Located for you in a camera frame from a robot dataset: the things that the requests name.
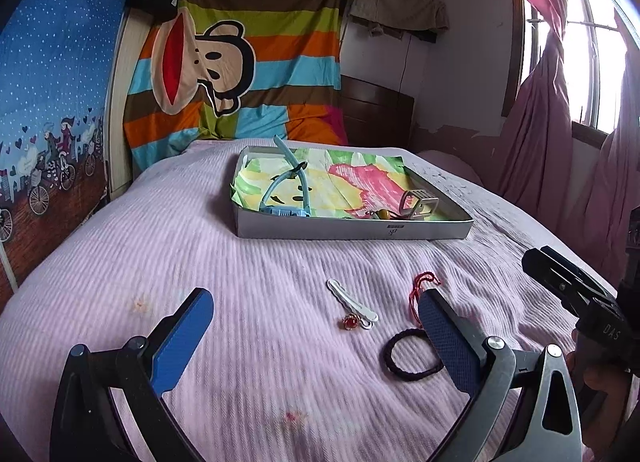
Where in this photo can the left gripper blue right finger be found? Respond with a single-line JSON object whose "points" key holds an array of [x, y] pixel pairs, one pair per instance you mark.
{"points": [[544, 425]]}

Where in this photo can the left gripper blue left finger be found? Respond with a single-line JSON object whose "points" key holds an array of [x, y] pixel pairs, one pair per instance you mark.
{"points": [[86, 425]]}

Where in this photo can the white scalloped hair clip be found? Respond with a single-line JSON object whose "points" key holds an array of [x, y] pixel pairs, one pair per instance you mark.
{"points": [[365, 317]]}

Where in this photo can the beige rectangular hair claw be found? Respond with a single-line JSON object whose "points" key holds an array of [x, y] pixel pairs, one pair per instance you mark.
{"points": [[417, 204]]}

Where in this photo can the person's right hand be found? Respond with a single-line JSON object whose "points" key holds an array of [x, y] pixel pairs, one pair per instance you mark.
{"points": [[622, 391]]}

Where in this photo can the pink ribbed bedspread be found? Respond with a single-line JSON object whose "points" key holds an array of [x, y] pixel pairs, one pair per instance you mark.
{"points": [[276, 377]]}

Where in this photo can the pink window curtain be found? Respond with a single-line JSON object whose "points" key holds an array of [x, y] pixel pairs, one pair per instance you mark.
{"points": [[533, 157]]}

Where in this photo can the pink pillow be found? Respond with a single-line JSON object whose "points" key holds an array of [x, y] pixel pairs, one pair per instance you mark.
{"points": [[451, 164]]}

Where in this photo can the grey cardboard tray box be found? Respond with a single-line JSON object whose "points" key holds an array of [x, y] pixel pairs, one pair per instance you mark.
{"points": [[287, 223]]}

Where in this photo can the colourful painted paper liner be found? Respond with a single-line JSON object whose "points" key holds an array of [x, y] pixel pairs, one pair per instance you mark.
{"points": [[342, 184]]}

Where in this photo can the dark wooden headboard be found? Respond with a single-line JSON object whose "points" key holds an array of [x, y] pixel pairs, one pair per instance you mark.
{"points": [[375, 117]]}

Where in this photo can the striped monkey cartoon blanket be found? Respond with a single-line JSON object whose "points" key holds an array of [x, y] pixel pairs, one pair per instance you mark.
{"points": [[231, 69]]}

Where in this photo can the blue starry fabric wardrobe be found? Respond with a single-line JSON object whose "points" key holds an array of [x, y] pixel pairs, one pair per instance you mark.
{"points": [[56, 62]]}

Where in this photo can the brown hanging cloth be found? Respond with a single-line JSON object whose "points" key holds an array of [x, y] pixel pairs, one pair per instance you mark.
{"points": [[423, 19]]}

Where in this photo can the black hair tie yellow bead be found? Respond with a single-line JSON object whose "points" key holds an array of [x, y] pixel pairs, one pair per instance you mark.
{"points": [[385, 214]]}

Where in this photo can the window with frame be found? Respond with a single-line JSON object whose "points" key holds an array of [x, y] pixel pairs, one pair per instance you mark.
{"points": [[593, 59]]}

